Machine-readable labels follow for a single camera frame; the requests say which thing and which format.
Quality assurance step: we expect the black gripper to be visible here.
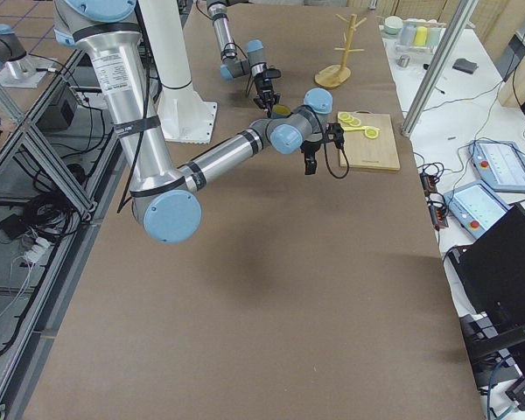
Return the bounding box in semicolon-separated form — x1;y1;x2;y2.
251;65;281;113
300;141;322;175

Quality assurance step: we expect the dark blue mug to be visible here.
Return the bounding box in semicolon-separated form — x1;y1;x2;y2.
269;104;291;120

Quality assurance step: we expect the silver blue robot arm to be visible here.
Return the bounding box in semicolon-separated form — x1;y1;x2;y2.
206;1;281;116
54;1;340;243

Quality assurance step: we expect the wooden cup storage rack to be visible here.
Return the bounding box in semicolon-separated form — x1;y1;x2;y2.
314;14;367;89

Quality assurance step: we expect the small steel cup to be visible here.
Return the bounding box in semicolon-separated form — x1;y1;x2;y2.
396;54;410;68

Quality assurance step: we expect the grey cup on tray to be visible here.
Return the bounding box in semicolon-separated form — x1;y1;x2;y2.
400;23;417;46

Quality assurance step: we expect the yellow cup on tray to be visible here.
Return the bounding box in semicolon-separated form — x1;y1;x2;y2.
413;25;428;46

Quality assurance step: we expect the yellow plastic knife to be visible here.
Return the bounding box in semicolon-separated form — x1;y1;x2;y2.
341;126;369;131

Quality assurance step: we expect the lemon slice under knife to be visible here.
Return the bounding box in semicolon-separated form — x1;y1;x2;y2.
363;126;380;139

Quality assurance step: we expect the wooden cutting board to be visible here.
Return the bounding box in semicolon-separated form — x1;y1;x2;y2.
337;111;401;171

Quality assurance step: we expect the black power strip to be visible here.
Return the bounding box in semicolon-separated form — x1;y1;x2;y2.
420;171;449;231

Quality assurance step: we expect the pale green bowl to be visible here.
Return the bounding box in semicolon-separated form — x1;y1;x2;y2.
383;16;403;36

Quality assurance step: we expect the near teach pendant tablet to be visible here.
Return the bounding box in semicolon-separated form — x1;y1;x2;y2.
444;180;510;239

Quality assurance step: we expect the teach pendant tablet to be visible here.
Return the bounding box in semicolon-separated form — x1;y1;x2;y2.
469;140;525;193
444;180;510;239

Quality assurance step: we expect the black flat pad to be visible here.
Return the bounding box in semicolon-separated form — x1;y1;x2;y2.
452;58;478;74

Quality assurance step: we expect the far teach pendant tablet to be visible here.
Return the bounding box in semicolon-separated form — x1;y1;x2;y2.
469;140;525;193

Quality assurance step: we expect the black monitor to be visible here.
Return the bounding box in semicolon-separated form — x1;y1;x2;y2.
448;205;525;333

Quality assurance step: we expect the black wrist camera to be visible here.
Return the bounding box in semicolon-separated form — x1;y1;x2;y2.
325;122;345;150
263;68;282;81

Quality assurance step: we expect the black camera cable loop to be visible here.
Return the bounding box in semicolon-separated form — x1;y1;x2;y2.
319;130;351;179

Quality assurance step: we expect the lemon slice near handle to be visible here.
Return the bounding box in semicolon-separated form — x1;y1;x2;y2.
338;112;354;123

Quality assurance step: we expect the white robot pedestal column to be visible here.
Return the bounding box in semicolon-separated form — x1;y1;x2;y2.
139;0;217;144

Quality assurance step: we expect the aluminium frame post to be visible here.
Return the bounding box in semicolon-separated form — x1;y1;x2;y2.
401;0;478;137

